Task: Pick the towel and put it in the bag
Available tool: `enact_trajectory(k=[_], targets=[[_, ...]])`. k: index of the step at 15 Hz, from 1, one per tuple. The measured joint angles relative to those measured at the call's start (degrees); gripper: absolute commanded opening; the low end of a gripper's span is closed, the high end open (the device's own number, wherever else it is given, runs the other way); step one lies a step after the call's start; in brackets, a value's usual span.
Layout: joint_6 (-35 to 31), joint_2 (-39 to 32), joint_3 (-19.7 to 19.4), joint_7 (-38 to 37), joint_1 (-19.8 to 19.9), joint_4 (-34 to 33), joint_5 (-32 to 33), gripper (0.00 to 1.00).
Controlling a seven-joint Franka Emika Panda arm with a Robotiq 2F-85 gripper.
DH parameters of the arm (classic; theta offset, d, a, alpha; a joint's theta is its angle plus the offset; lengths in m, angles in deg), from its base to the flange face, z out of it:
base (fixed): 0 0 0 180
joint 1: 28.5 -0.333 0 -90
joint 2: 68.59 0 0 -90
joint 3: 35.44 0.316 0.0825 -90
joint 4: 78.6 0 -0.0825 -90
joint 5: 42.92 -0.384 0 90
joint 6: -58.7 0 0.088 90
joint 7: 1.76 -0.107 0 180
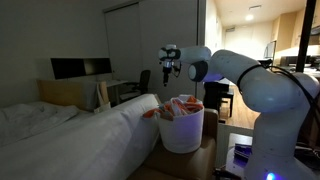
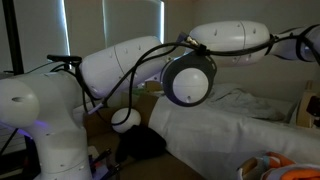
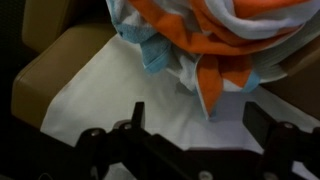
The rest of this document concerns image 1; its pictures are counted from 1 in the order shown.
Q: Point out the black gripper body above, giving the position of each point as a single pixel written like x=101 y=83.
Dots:
x=167 y=67

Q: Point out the orange white striped towel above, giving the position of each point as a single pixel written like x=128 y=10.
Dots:
x=181 y=106

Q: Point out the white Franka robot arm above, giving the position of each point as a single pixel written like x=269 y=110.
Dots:
x=273 y=96

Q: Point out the white round fabric bag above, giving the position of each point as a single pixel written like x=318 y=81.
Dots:
x=183 y=133

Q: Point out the black office chair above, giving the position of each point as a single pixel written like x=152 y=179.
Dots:
x=143 y=80

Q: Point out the white closet door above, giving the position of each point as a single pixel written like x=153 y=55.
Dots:
x=126 y=40

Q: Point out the white desk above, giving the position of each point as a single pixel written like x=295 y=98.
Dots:
x=115 y=83

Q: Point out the dark dining table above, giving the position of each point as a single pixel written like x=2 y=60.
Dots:
x=218 y=95

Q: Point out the dark side table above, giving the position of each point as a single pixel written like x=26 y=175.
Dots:
x=235 y=140

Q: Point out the round ceiling light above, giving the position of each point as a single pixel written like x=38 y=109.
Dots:
x=249 y=17

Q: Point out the black monitor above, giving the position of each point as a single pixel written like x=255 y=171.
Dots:
x=66 y=67

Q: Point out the wooden bed headboard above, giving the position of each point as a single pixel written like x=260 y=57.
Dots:
x=63 y=93

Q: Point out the steel refrigerator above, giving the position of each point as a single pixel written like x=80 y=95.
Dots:
x=270 y=50

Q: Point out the purple lit control device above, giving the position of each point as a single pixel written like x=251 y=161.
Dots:
x=242 y=153

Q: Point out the white bed mattress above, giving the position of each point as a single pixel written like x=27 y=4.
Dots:
x=73 y=146

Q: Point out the white kitchen counter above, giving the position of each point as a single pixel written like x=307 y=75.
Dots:
x=286 y=51

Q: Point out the crumpled white duvet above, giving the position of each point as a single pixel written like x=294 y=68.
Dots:
x=33 y=116

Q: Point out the black vertical pole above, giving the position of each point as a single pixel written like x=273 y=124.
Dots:
x=305 y=33

